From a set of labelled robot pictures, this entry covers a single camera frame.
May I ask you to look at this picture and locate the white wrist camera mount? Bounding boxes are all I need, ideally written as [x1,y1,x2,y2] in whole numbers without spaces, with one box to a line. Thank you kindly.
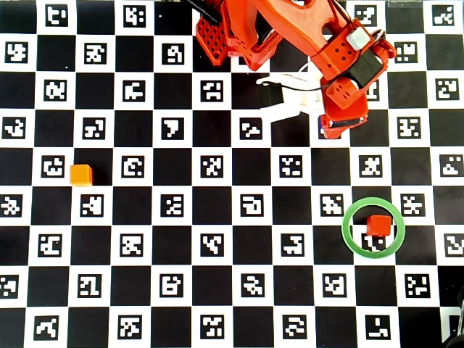
[255,61,326,123]

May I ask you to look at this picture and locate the green flat ring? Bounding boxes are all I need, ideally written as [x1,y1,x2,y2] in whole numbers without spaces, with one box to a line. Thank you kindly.
[341,197,406,259]

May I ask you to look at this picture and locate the orange cube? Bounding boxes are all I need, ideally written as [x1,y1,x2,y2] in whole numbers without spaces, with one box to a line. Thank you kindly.
[69,164,94,188]

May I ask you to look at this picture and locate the red cube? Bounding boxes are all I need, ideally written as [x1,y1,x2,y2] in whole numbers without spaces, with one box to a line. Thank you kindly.
[366,214,392,237]

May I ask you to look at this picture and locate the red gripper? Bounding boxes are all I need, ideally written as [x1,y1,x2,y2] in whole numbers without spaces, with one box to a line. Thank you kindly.
[318,78,370,140]

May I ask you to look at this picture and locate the black white marker checkerboard mat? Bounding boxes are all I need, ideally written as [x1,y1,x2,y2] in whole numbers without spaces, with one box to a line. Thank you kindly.
[0,0,464,348]

